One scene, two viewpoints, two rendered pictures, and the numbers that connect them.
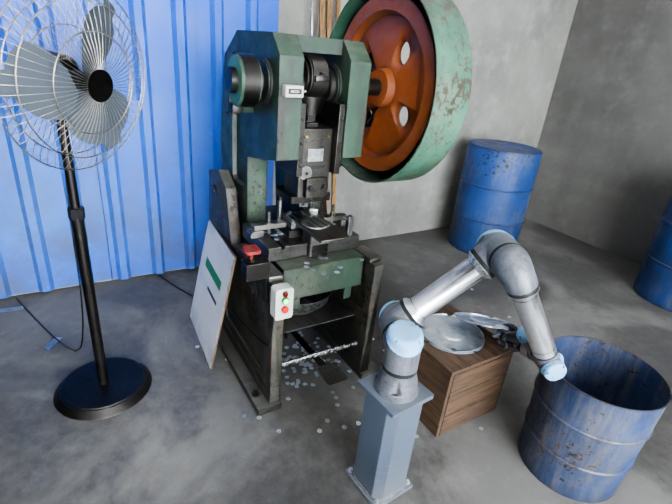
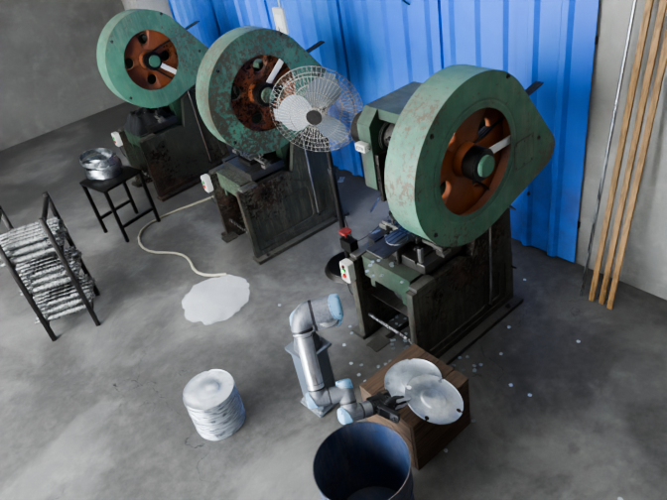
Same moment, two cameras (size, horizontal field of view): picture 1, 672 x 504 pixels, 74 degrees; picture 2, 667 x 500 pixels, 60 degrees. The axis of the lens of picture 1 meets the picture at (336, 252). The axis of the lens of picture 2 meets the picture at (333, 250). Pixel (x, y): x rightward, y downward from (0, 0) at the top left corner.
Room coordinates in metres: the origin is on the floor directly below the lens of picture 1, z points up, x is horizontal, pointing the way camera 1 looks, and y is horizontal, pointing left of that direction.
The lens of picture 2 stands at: (1.43, -2.53, 2.62)
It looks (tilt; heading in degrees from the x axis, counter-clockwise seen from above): 35 degrees down; 90
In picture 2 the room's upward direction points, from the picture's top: 11 degrees counter-clockwise
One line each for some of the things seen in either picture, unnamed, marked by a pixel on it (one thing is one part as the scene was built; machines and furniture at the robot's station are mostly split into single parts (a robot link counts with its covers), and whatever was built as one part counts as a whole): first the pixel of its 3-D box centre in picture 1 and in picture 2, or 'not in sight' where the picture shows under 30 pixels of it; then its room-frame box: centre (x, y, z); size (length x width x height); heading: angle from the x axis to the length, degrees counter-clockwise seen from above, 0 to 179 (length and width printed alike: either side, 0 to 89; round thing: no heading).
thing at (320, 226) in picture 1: (319, 241); (391, 252); (1.73, 0.07, 0.72); 0.25 x 0.14 x 0.14; 34
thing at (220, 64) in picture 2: not in sight; (284, 125); (1.22, 1.81, 0.87); 1.53 x 0.99 x 1.74; 32
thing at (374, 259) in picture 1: (330, 258); (467, 280); (2.14, 0.02, 0.45); 0.92 x 0.12 x 0.90; 34
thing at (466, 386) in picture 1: (443, 365); (416, 404); (1.68, -0.55, 0.18); 0.40 x 0.38 x 0.35; 33
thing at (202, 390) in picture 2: not in sight; (207, 389); (0.58, -0.24, 0.26); 0.29 x 0.29 x 0.01
